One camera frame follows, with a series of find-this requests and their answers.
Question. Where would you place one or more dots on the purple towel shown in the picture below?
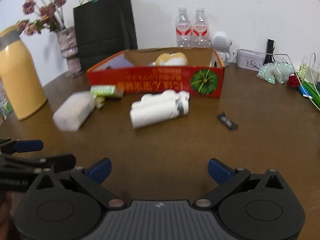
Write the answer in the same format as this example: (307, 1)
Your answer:
(117, 62)

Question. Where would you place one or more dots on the red small object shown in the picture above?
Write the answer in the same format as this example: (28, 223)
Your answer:
(293, 81)

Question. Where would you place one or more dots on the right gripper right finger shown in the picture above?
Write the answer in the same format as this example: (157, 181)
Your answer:
(219, 171)

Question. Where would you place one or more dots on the white water filter device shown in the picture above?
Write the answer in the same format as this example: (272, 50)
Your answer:
(156, 108)

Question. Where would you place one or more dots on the green plastic packet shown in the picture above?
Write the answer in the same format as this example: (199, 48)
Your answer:
(309, 91)

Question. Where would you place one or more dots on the right water bottle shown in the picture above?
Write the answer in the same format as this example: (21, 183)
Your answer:
(200, 29)

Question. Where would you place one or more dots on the dried pink flowers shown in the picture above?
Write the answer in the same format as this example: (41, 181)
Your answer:
(49, 15)

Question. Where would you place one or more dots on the white round speaker robot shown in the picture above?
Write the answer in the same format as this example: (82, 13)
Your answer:
(220, 41)

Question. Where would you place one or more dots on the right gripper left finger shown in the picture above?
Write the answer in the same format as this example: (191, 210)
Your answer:
(99, 171)

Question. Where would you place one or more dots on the patterned flower vase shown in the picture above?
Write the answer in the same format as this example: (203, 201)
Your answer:
(69, 50)

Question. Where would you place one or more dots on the yellow thermos bottle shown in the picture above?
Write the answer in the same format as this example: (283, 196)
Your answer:
(18, 74)

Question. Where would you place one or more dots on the red orange cardboard box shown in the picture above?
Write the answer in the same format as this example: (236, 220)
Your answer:
(203, 75)

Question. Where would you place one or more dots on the small black wrapper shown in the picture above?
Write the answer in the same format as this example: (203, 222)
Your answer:
(232, 126)

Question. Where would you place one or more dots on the person's left hand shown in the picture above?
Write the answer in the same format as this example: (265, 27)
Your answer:
(7, 225)

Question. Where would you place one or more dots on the water bottle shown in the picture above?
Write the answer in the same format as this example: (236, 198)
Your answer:
(183, 28)
(200, 29)

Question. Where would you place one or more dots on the black paper bag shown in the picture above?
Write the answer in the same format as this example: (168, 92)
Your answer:
(103, 28)

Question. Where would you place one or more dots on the teal crumpled plastic bag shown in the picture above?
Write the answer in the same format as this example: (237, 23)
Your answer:
(276, 72)

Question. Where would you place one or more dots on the white tin box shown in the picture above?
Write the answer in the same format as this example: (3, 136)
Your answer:
(248, 59)

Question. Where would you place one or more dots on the yellow white plush toy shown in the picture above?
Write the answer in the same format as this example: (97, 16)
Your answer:
(175, 59)

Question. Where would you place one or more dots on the left water bottle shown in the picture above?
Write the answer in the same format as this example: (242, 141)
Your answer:
(183, 28)

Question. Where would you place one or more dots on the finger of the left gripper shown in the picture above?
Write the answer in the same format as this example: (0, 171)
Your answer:
(21, 146)
(59, 163)

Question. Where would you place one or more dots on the white tissue pack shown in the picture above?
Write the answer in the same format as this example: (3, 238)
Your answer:
(74, 111)

